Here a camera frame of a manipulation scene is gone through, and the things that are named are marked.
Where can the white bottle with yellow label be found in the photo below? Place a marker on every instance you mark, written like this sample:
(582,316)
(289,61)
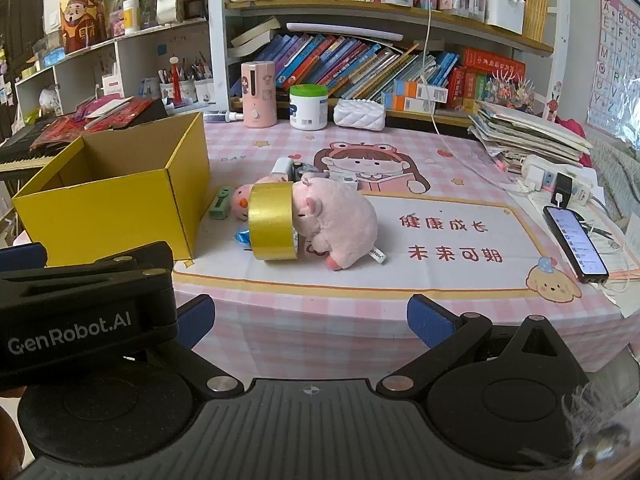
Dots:
(131,17)

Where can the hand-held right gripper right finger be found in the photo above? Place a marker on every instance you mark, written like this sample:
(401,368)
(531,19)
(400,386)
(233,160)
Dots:
(427,320)

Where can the small dark bottle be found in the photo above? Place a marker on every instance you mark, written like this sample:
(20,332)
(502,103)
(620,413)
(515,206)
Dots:
(222,116)

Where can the red bag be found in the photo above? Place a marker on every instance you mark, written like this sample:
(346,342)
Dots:
(572,130)

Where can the grey fuzzy cloth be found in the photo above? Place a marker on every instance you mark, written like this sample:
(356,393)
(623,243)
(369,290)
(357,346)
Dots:
(595,425)

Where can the red boxed book set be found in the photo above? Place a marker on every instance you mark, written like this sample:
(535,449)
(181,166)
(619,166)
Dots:
(492,67)

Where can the printed figure gift bag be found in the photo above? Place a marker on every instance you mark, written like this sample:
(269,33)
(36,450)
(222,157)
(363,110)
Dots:
(82,25)

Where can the colourful paper ornament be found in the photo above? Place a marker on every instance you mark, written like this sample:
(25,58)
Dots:
(512,87)

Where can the orange and blue boxes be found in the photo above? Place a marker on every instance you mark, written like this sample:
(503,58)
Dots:
(415,97)

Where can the alphabet wall poster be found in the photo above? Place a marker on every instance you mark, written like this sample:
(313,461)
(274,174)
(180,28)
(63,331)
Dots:
(615,60)

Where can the green eraser block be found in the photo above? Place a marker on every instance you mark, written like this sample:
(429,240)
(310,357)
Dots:
(220,205)

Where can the pink humidifier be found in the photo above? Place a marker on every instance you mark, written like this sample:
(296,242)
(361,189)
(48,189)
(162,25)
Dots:
(258,95)

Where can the pink printed table mat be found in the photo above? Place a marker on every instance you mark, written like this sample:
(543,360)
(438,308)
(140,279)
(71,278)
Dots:
(450,200)

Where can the red tassel ornament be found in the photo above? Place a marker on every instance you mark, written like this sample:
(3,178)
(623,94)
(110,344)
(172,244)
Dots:
(174,80)

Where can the white quilted pouch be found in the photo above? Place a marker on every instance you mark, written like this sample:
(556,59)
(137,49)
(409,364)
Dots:
(359,115)

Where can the black charger plug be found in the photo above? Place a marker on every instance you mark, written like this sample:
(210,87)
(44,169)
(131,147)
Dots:
(562,190)

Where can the white power strip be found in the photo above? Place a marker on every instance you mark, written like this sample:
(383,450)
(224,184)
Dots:
(537,175)

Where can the white side shelf unit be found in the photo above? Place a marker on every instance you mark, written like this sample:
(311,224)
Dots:
(80,67)

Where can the white pen organizer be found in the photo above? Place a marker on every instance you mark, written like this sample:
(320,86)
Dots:
(502,12)

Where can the gold tape roll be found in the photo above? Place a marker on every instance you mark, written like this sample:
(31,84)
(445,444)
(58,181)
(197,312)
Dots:
(270,220)

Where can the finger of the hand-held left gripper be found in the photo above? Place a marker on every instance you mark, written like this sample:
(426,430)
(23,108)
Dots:
(22,255)
(100,265)

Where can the row of colourful books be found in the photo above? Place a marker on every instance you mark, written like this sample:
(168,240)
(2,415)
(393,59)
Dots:
(340,62)

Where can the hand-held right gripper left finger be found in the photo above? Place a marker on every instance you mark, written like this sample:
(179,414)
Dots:
(197,320)

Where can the row of yellow books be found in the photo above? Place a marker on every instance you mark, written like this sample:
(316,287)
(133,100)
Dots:
(535,5)

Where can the blue foil wrapper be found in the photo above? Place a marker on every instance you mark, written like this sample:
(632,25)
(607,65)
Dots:
(244,239)

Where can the loose paper sheets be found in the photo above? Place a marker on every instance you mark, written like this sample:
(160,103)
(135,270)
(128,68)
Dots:
(620,255)

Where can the white charger block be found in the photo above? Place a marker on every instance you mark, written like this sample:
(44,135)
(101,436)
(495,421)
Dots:
(282,169)

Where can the black smartphone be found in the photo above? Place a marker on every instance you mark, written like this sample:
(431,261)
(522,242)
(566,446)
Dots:
(575,242)

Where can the flat stacked books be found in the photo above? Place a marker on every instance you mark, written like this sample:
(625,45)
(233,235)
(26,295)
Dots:
(255,37)

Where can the small white box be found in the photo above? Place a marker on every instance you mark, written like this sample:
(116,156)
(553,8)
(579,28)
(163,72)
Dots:
(342,180)

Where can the black keyboard piano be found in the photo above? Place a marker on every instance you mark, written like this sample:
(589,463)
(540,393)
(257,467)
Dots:
(20,152)

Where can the white slim board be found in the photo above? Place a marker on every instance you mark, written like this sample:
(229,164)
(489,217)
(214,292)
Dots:
(345,31)

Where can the white jar with green lid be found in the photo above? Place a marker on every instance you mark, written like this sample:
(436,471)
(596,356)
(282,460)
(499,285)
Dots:
(308,110)

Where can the stack of books and papers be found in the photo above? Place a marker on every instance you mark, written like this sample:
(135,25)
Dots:
(530,132)

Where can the pile of red packets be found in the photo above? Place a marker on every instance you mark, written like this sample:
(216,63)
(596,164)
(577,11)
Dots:
(115,112)

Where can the white pen cup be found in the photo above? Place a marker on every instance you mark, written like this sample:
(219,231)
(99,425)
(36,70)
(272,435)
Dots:
(181,92)
(204,90)

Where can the yellow cardboard box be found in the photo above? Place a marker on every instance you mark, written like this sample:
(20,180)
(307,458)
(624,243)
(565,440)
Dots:
(125,210)

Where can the pink pig plush toy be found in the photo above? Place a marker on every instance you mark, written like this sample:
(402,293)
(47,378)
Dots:
(335,220)

